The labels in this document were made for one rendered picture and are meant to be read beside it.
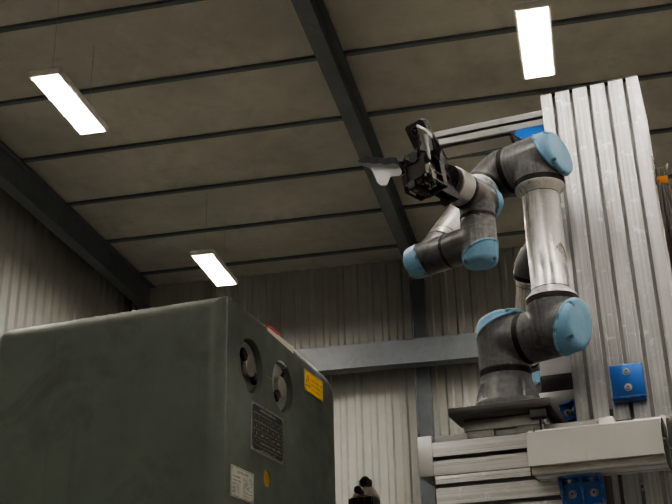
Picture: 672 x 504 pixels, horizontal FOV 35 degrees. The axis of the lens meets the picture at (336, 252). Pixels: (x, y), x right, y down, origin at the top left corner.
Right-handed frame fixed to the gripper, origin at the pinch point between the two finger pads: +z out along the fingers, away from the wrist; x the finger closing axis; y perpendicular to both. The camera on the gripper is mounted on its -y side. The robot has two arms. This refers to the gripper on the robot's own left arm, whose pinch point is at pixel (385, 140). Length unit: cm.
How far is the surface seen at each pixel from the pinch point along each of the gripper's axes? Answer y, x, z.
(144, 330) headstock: 33, 39, 29
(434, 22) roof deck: -658, 373, -679
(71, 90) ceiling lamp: -590, 646, -390
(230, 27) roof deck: -682, 542, -528
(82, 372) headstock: 37, 51, 34
